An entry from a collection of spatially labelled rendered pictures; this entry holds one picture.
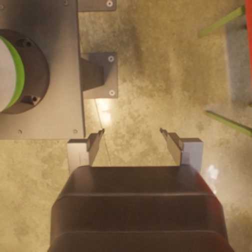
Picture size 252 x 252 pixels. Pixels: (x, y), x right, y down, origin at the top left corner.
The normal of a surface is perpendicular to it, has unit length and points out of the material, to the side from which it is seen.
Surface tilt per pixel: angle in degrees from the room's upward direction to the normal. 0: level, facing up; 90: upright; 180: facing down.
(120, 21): 0
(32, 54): 70
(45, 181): 0
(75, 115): 0
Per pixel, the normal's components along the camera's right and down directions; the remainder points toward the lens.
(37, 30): -0.01, 0.25
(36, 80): 0.91, 0.28
